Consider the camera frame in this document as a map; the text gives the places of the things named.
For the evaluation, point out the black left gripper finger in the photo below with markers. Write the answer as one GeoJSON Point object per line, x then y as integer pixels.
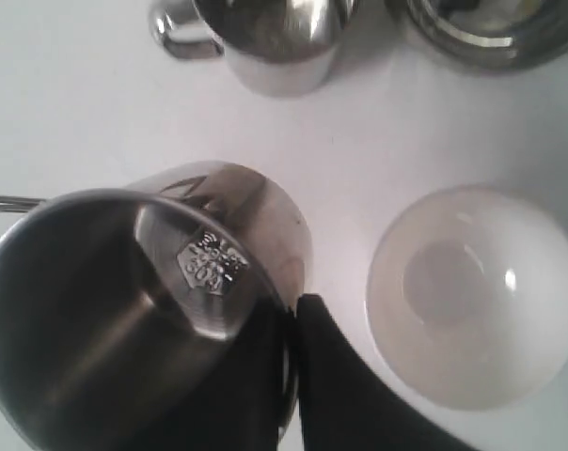
{"type": "Point", "coordinates": [343, 405]}

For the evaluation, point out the white ceramic bowl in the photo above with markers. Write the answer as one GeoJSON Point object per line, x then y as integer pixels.
{"type": "Point", "coordinates": [467, 298]}

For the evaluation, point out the small steel cup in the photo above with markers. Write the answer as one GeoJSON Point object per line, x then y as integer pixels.
{"type": "Point", "coordinates": [158, 316]}

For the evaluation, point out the steel mug with handle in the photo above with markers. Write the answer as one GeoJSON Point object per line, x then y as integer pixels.
{"type": "Point", "coordinates": [276, 48]}

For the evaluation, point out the stainless steel bowl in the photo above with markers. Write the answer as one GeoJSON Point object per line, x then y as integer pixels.
{"type": "Point", "coordinates": [492, 37]}

